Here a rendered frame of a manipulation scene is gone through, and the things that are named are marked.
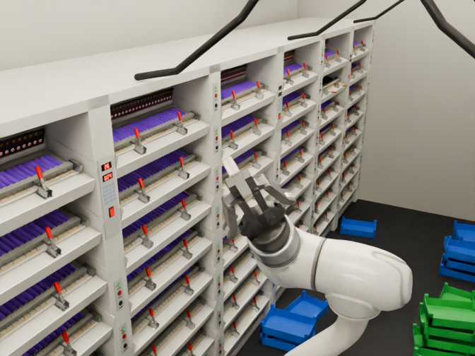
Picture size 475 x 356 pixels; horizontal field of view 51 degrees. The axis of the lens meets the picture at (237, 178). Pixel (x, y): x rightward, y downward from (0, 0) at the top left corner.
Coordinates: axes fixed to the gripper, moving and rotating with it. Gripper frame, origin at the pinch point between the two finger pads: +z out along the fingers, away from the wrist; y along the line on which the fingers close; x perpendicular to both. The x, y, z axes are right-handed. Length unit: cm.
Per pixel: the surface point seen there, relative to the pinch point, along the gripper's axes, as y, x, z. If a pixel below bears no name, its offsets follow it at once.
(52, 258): -60, -47, -60
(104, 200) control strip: -41, -62, -66
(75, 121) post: -34, -77, -46
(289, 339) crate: -22, -40, -242
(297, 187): 32, -126, -241
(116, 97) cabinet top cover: -21, -82, -50
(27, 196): -54, -58, -43
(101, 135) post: -30, -73, -52
